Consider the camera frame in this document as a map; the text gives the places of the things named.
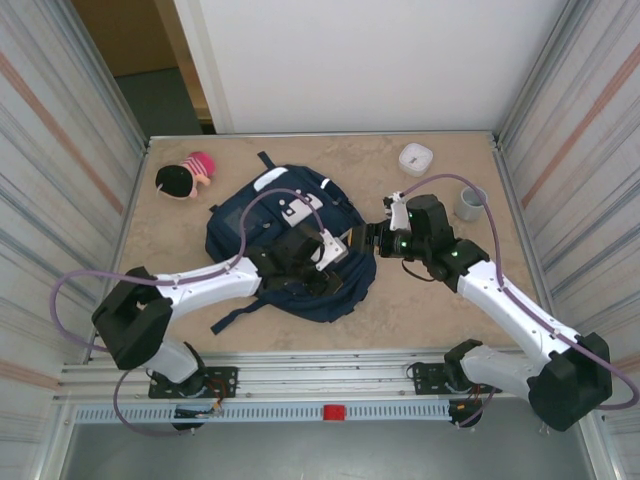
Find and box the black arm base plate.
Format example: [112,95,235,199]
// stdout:
[412,360,454,397]
[149,366,239,400]

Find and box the plush doll with pink hat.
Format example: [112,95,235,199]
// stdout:
[154,151,217,202]

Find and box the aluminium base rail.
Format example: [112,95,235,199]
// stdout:
[52,349,599,402]

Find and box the small wired circuit board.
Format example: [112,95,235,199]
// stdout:
[448,397,481,416]
[174,397,224,419]

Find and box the corrugated plastic side panel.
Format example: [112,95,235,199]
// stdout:
[499,0,640,416]
[0,0,149,480]

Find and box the white slotted cable duct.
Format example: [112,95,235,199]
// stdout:
[73,402,454,424]

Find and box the light wooden door frame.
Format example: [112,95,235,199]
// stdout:
[149,0,215,135]

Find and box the navy blue backpack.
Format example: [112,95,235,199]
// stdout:
[205,151,377,335]

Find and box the grey cup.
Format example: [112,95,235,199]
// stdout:
[453,185,489,223]

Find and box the small white square container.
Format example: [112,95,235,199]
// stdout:
[398,142,435,177]

